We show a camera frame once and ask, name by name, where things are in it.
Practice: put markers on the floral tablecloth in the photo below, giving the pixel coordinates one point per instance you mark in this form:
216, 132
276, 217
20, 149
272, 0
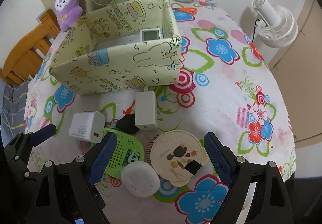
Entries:
225, 87

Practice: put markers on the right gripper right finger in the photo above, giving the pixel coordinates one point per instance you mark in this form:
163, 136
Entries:
270, 202

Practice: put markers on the white round earbud case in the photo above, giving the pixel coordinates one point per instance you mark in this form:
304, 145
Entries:
140, 179

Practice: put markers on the grey plaid bedding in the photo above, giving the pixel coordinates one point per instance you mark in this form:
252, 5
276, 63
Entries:
13, 105

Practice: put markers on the yellow cartoon fabric storage box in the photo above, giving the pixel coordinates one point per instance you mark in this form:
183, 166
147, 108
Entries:
102, 51

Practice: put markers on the purple plush toy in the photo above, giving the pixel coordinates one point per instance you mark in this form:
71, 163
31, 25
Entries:
67, 13

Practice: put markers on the green panda speaker case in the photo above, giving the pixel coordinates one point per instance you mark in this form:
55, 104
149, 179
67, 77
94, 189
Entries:
122, 150

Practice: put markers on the black car key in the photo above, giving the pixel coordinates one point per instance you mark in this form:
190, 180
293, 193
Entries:
127, 124

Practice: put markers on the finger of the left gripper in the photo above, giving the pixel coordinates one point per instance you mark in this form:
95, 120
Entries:
18, 151

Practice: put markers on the white floor fan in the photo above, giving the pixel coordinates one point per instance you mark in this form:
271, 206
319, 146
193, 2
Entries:
280, 29

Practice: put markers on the white 45W charger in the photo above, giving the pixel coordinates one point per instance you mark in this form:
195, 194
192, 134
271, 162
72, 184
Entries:
87, 126

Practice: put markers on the wooden chair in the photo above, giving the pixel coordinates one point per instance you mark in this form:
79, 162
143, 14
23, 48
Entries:
23, 61

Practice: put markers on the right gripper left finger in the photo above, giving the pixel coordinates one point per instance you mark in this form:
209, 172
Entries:
66, 193

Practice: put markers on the orange handled scissors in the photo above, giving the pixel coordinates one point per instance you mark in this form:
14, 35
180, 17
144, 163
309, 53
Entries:
189, 10

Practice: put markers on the round beige compact mirror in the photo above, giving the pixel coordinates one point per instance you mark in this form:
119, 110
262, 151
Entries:
176, 156

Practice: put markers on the white power adapter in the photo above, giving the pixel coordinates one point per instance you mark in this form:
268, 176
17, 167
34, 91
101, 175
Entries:
146, 110

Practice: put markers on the white remote control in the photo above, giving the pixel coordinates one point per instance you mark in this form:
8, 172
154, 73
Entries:
151, 34

